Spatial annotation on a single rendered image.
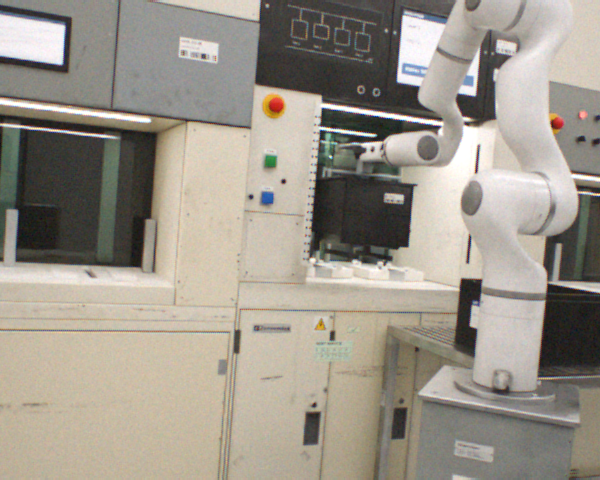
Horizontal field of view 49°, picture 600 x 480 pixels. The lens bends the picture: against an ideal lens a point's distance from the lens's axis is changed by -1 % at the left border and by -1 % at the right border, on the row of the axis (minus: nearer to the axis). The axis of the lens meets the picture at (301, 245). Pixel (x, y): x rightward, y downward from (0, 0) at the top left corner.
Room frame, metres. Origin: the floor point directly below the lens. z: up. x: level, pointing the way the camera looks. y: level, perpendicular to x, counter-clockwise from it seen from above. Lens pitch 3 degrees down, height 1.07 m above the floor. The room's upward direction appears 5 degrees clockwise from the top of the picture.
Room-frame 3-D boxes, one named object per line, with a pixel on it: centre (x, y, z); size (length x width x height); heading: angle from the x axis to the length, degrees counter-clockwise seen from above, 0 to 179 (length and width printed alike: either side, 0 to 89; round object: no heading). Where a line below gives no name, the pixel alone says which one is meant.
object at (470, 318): (1.68, -0.60, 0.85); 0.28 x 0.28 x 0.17; 22
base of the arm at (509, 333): (1.28, -0.42, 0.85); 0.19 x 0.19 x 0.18
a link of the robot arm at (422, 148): (1.67, -0.26, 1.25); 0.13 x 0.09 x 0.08; 23
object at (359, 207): (1.90, -0.16, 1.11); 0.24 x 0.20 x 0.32; 113
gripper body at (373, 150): (1.80, -0.20, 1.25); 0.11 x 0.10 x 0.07; 23
